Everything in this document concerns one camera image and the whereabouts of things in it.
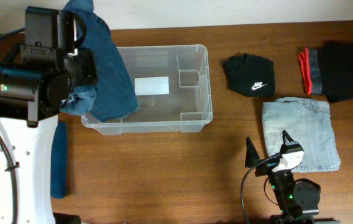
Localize dark blue jeans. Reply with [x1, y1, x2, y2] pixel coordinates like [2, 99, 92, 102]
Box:
[62, 0, 139, 122]

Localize black shorts red waistband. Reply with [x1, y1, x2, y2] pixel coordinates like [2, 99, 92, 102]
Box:
[298, 42, 353, 103]

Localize dark blue teal cloth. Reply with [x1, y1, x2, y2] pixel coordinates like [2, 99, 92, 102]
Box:
[0, 121, 68, 199]

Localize black Nike shirt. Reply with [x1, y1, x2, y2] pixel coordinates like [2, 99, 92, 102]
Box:
[222, 54, 275, 97]

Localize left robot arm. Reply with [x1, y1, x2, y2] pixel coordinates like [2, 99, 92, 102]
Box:
[0, 44, 96, 223]

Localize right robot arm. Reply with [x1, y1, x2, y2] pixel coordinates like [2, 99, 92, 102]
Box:
[241, 130, 321, 223]

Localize white label in container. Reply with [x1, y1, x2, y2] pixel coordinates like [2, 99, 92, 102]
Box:
[134, 77, 170, 96]

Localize folded light blue jeans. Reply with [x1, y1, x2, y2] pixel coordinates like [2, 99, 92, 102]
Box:
[262, 97, 341, 173]

